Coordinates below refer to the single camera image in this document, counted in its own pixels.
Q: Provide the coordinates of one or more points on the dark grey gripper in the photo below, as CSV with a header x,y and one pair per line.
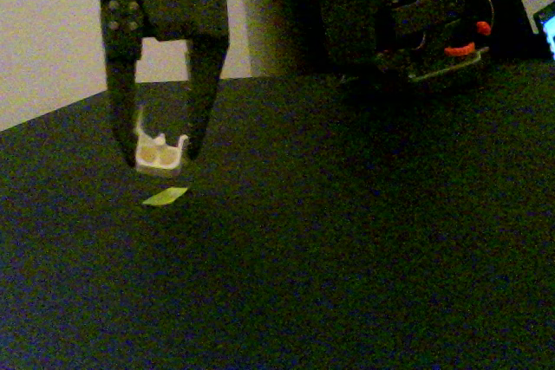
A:
x,y
184,6

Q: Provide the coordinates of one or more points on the small green tape marker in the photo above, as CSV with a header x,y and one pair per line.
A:
x,y
165,196

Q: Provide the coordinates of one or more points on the dark navy desk mat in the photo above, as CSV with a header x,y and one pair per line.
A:
x,y
303,257

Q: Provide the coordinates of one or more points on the black spring clamp orange tips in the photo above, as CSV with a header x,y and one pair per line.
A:
x,y
459,50
483,27

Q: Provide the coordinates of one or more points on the white plastic printed part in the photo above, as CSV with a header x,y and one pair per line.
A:
x,y
156,164

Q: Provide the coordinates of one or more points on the laptop with lit screen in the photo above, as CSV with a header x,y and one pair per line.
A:
x,y
550,30

